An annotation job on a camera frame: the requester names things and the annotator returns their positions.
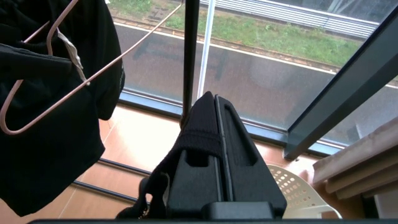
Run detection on black shorts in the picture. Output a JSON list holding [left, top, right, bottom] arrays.
[[0, 0, 126, 218]]

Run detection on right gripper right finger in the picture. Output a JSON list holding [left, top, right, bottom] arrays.
[[214, 95, 287, 218]]

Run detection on beige curtain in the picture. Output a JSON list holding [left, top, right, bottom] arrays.
[[312, 116, 398, 200]]

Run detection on black garment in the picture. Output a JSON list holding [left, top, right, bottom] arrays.
[[116, 91, 223, 219]]

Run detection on pink clothes hanger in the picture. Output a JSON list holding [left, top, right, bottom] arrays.
[[22, 20, 51, 44], [0, 0, 185, 136]]

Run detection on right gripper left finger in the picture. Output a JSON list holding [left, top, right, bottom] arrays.
[[167, 149, 223, 218]]

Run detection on white laundry basket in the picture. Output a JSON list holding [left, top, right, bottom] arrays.
[[267, 164, 343, 219]]

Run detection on window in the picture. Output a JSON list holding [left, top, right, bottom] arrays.
[[105, 0, 398, 161]]

